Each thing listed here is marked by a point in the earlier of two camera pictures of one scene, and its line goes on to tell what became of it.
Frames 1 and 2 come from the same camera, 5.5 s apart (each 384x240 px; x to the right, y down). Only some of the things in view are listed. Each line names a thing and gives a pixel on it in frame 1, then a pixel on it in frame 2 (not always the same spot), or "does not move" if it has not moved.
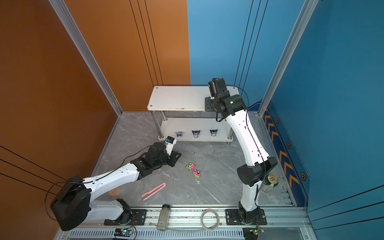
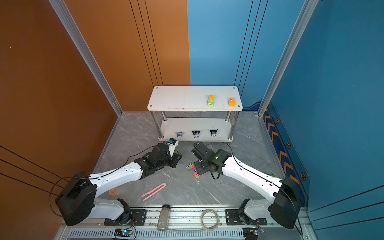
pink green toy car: x=196 y=173 does not move
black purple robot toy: x=213 y=132 does not move
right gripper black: x=207 y=102 → x=199 y=169
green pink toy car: x=190 y=166 does not move
